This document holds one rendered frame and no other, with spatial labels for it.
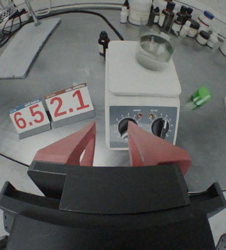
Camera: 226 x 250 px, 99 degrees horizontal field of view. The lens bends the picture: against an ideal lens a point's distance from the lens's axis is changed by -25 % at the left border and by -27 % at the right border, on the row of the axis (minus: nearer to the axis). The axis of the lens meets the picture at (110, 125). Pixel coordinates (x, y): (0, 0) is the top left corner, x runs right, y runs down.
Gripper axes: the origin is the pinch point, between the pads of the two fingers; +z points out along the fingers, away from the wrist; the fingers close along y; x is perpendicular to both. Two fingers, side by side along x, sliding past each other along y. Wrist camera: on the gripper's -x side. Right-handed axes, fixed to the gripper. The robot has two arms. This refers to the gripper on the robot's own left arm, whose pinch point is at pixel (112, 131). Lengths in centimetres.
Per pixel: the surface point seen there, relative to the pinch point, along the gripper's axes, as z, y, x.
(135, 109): 8.3, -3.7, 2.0
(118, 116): 7.9, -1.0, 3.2
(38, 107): 12.0, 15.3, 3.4
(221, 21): 39, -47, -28
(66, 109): 12.9, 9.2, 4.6
